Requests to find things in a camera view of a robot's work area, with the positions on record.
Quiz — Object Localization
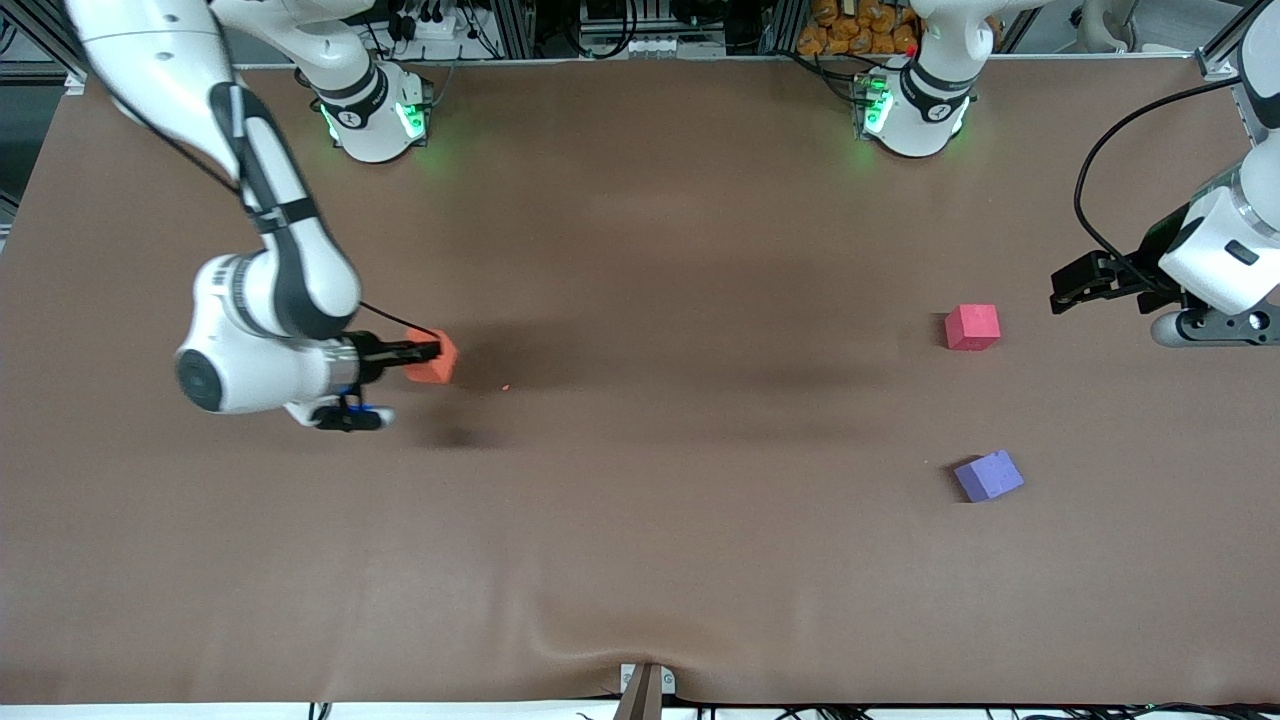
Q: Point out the purple foam block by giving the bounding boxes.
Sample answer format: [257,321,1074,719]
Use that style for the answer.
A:
[952,449,1026,504]

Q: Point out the orange foam block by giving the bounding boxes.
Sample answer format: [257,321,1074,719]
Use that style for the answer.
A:
[404,329,460,387]

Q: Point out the white connector row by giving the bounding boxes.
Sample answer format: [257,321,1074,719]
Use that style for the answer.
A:
[620,35,703,58]

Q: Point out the white power strip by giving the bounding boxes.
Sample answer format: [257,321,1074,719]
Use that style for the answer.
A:
[393,8,471,43]

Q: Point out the brown table mat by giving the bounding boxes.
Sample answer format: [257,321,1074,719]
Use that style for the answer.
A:
[0,55,1280,706]

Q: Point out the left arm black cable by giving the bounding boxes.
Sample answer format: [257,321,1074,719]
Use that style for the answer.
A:
[1073,78,1246,293]

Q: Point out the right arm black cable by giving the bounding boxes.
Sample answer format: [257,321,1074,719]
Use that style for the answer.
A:
[355,299,442,338]

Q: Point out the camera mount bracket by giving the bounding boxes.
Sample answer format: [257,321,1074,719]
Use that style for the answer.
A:
[614,663,677,720]

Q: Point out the red foam block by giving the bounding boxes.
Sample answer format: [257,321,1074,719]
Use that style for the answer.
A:
[944,303,1002,352]

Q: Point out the beige rounded object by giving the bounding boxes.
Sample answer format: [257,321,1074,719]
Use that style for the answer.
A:
[1076,0,1138,53]

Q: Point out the pile of orange bags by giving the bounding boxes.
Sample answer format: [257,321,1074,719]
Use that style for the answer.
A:
[797,0,921,57]

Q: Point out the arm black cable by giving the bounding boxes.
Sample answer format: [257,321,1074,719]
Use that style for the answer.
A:
[1073,78,1246,293]
[355,299,442,338]

